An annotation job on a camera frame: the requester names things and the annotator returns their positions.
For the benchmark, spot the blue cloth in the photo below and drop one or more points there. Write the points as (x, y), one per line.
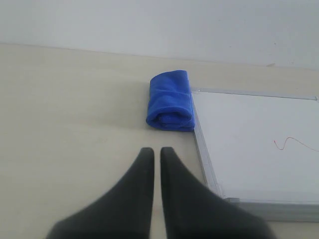
(170, 104)

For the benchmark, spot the aluminium framed whiteboard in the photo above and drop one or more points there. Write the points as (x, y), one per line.
(260, 151)

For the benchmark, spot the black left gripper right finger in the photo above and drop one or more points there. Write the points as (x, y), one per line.
(192, 211)

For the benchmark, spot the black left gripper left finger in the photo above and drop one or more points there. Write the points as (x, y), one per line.
(124, 212)

